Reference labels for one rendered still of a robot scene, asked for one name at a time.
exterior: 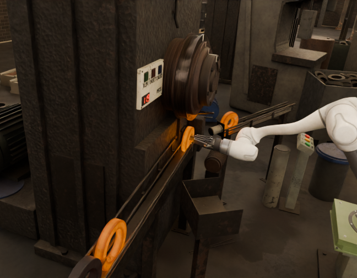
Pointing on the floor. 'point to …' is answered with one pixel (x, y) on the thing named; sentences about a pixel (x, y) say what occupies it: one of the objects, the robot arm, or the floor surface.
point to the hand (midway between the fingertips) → (188, 136)
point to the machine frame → (94, 114)
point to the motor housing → (214, 164)
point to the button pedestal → (293, 207)
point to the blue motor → (211, 111)
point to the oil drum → (314, 43)
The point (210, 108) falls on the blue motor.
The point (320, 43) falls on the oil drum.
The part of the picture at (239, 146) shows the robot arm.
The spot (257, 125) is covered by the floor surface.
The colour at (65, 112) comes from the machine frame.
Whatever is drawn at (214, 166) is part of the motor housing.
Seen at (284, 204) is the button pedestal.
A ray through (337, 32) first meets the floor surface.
